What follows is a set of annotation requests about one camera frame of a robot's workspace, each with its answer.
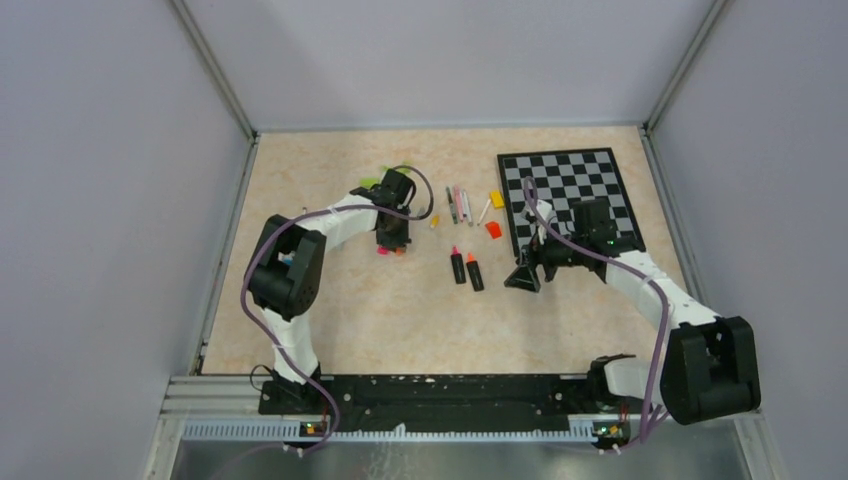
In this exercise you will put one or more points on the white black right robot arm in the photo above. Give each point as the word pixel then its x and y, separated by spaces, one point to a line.
pixel 703 366

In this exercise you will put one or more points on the orange red block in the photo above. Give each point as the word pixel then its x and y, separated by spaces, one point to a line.
pixel 493 229

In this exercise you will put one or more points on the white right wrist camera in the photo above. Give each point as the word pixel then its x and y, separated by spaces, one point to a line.
pixel 539 214

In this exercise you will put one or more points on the green thin pen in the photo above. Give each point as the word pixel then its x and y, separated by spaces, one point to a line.
pixel 451 205

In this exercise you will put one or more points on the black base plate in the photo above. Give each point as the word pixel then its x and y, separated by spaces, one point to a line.
pixel 472 403

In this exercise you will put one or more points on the pink black highlighter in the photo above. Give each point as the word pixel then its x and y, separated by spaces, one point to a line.
pixel 458 267

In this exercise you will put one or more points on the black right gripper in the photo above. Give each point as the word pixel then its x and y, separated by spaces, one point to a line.
pixel 524 276

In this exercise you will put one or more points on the pink translucent pen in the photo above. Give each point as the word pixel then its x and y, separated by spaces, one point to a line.
pixel 459 204

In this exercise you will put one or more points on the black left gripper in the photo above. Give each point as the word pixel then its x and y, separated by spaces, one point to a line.
pixel 399 240

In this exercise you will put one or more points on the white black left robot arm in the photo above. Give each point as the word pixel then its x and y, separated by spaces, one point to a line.
pixel 284 274

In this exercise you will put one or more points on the orange black highlighter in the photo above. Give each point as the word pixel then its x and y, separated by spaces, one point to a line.
pixel 474 273

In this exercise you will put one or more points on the black grey chessboard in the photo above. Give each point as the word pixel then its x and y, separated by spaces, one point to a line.
pixel 563 178

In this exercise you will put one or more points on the grey cap white marker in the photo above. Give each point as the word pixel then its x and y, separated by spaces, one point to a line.
pixel 470 210

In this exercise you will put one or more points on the green block left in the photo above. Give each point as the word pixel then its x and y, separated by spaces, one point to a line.
pixel 366 180

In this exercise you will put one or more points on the yellow block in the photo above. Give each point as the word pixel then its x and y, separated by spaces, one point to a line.
pixel 496 199

